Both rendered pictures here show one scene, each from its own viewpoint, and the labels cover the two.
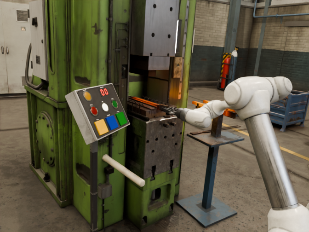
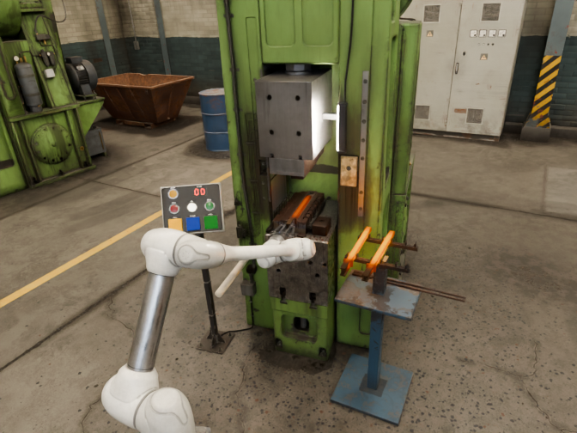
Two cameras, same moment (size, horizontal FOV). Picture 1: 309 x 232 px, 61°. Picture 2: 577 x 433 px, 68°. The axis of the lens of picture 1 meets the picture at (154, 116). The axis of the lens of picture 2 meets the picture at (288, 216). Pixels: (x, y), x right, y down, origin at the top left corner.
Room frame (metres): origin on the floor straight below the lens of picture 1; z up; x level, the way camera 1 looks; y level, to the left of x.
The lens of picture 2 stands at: (0.85, -1.91, 2.12)
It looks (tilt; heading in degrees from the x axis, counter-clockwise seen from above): 27 degrees down; 61
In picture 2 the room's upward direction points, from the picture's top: 3 degrees counter-clockwise
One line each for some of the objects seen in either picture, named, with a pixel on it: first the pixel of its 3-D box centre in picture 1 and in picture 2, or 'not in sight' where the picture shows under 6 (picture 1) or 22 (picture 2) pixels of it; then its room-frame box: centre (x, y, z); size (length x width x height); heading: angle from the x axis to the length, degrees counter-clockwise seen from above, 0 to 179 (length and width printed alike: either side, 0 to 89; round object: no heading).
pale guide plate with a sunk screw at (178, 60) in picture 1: (177, 67); (349, 171); (2.21, -0.16, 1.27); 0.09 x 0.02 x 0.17; 131
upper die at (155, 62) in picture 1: (141, 60); (298, 154); (2.06, 0.13, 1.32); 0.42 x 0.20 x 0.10; 41
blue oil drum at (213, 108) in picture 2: not in sight; (220, 119); (3.26, 4.57, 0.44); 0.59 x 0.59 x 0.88
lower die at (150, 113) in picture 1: (139, 106); (300, 210); (2.06, 0.13, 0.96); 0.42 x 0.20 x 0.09; 41
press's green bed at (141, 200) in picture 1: (139, 183); (311, 303); (2.10, 0.09, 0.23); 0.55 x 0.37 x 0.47; 41
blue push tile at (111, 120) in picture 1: (111, 122); (193, 223); (1.42, 0.24, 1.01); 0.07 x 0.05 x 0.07; 156
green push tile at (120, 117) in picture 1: (120, 118); (210, 222); (1.51, 0.20, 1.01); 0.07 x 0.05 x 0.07; 156
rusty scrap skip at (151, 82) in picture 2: not in sight; (142, 100); (2.58, 7.08, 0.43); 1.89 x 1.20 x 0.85; 121
